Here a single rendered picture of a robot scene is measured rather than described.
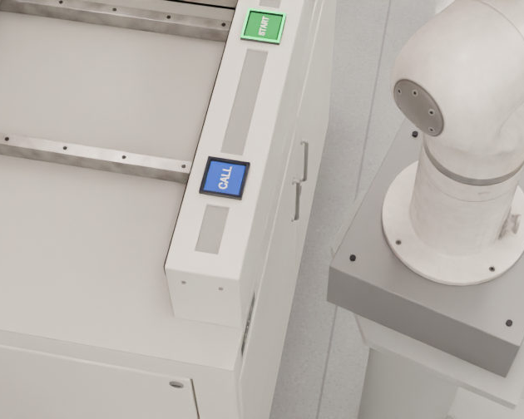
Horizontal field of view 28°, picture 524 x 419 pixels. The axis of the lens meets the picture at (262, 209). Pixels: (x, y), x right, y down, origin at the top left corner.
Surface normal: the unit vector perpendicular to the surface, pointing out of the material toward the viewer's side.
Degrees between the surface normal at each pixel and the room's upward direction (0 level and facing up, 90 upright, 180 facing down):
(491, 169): 91
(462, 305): 2
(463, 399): 0
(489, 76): 44
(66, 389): 90
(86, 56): 0
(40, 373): 90
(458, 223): 92
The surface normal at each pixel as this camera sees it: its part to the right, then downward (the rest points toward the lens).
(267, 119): -0.02, -0.52
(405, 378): -0.40, 0.79
